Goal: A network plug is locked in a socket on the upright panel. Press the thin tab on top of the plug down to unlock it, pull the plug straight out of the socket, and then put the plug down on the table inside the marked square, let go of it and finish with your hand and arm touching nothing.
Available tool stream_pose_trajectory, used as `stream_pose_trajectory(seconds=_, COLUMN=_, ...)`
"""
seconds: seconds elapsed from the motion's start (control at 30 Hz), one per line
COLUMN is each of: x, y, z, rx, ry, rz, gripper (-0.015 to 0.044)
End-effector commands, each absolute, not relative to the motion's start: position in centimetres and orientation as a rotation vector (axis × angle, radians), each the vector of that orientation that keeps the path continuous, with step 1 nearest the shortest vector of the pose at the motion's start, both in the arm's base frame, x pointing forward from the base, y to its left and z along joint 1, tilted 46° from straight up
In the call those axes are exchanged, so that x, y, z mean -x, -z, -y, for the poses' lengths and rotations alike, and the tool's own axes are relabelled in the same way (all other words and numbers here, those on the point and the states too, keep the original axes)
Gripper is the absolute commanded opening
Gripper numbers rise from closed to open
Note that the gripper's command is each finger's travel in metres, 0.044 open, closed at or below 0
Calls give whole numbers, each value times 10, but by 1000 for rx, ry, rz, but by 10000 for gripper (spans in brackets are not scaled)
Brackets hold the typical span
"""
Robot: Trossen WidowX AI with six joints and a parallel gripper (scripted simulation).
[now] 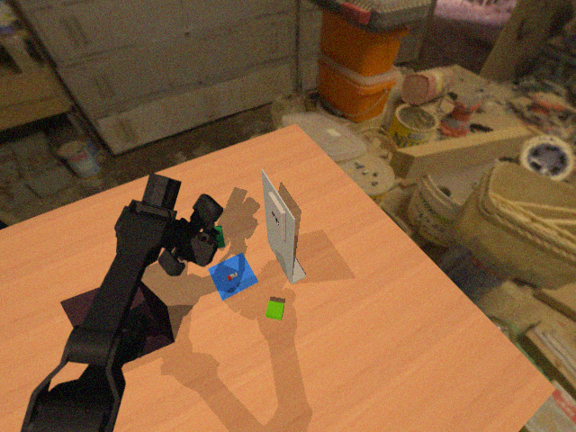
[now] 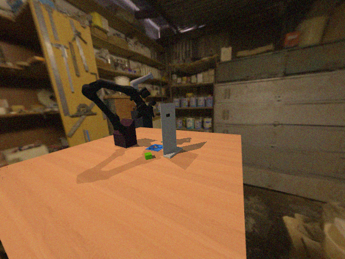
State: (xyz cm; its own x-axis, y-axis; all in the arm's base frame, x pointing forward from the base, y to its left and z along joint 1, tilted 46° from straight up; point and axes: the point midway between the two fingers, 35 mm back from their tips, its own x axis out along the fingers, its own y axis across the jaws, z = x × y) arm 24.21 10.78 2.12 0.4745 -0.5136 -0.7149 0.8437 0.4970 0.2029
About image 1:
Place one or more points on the blue flat square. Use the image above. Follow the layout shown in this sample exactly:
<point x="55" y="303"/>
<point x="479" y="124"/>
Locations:
<point x="236" y="264"/>

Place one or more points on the green square block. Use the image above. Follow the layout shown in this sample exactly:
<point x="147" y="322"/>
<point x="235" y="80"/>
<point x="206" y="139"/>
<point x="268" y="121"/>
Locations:
<point x="274" y="310"/>

